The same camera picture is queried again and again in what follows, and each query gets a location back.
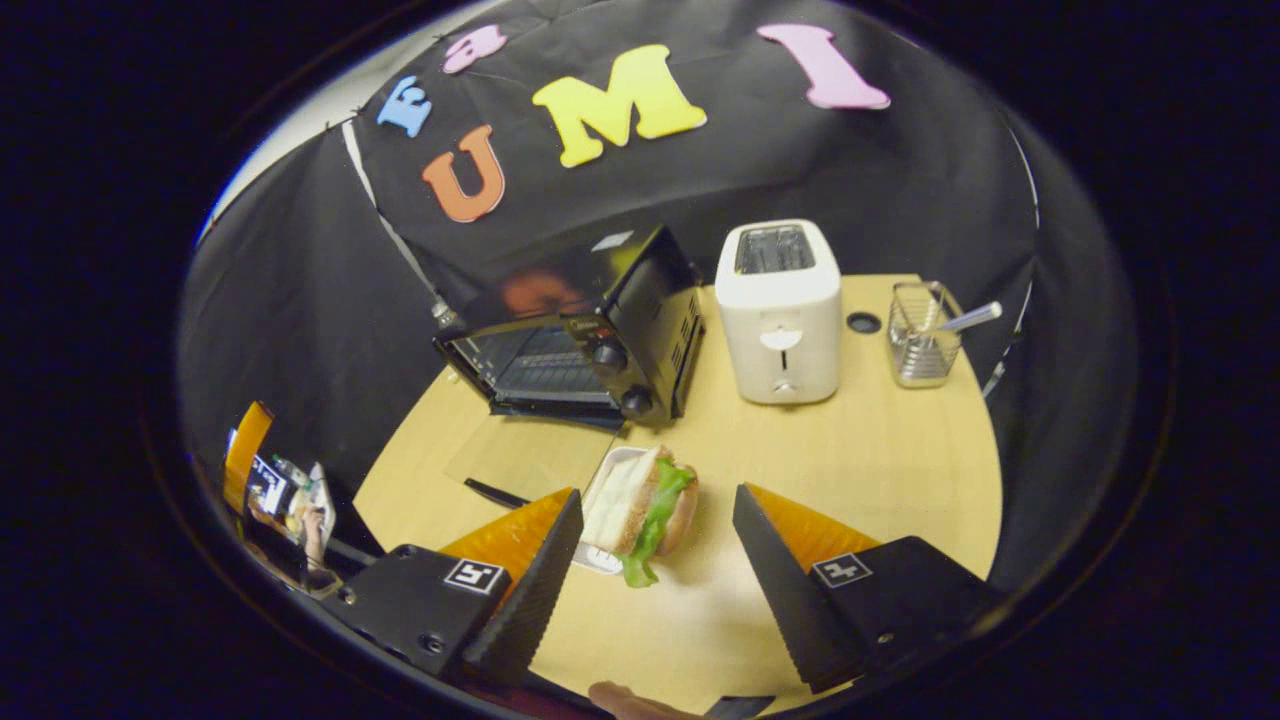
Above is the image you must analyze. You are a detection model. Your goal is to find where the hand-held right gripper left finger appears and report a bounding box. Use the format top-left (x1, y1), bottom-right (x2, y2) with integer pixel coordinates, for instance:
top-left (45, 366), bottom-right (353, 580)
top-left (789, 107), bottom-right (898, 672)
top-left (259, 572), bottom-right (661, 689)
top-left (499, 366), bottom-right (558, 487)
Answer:
top-left (335, 487), bottom-right (585, 691)

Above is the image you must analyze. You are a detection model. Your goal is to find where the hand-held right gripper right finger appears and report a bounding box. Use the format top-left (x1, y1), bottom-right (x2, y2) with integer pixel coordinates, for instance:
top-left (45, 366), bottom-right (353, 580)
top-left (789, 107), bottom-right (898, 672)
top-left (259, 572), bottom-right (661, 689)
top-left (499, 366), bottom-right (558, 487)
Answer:
top-left (732, 484), bottom-right (1006, 694)

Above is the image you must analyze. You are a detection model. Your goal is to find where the sandwich with lettuce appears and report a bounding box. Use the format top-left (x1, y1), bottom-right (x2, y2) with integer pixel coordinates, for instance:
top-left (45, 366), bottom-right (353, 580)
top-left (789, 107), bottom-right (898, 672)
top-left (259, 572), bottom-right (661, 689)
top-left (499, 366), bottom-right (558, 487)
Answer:
top-left (580, 447), bottom-right (699, 589)

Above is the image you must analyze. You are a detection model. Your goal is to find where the black electric oven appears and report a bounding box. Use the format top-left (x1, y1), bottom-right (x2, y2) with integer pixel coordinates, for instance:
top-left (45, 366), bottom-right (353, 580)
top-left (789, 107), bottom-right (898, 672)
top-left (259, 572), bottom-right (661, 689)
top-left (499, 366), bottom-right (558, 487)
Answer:
top-left (432, 225), bottom-right (706, 511)

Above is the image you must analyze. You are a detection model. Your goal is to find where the white green printed bag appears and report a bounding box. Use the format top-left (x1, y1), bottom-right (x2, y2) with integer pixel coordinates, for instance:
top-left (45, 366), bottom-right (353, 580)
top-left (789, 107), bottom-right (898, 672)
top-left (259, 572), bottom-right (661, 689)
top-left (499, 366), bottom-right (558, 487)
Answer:
top-left (272, 456), bottom-right (336, 546)

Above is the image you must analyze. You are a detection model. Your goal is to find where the small white tray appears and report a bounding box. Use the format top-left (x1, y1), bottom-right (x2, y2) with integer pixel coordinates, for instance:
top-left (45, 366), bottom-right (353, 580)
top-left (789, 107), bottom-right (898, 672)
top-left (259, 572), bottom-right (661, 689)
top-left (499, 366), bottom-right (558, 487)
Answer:
top-left (572, 445), bottom-right (651, 576)

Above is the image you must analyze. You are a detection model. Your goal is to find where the white toaster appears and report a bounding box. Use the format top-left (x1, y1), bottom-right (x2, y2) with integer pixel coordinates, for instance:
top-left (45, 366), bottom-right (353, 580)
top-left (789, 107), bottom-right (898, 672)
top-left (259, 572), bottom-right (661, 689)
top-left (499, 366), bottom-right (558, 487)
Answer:
top-left (714, 220), bottom-right (843, 406)

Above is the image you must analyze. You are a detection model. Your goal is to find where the metal wire basket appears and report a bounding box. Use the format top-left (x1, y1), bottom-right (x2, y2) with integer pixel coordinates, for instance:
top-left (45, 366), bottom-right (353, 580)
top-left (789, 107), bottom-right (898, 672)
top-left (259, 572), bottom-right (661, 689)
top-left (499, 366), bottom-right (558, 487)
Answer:
top-left (888, 282), bottom-right (963, 389)

